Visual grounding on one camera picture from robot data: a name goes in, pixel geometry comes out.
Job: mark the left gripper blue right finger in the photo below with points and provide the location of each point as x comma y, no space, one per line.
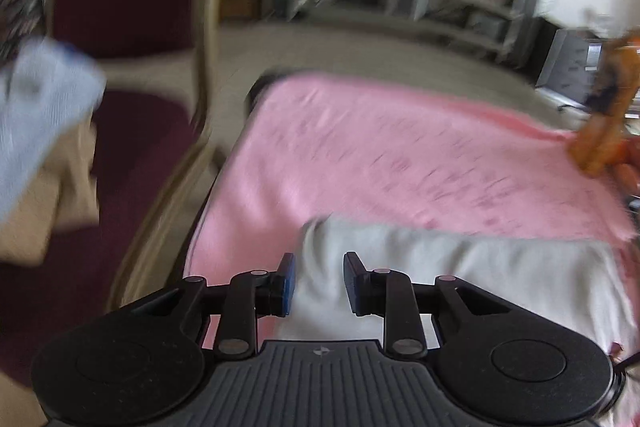
388,294

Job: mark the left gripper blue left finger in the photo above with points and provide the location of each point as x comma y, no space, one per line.
251,296

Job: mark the white printed t-shirt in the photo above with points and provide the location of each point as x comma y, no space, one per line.
573,283

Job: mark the pink dalmatian blanket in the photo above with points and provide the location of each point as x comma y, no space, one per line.
318,146

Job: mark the beige garment on chair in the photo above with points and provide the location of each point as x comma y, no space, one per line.
61,196

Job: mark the orange juice bottle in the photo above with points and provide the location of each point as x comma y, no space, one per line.
616,83

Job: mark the light blue knit garment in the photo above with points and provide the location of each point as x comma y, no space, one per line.
45,91

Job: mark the silver tv stand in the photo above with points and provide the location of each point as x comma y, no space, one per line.
503,30

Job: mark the maroon banquet chair near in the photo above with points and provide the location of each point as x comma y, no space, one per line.
150,151

